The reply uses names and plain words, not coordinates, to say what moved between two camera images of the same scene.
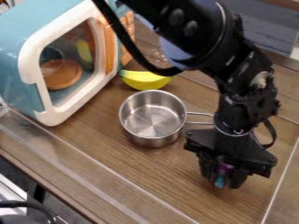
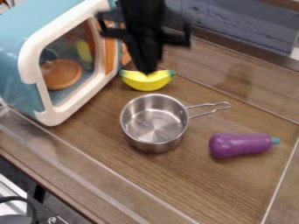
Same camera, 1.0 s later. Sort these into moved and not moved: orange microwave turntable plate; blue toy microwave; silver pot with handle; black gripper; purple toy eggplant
Moved: black gripper; silver pot with handle; purple toy eggplant
Not moved: blue toy microwave; orange microwave turntable plate
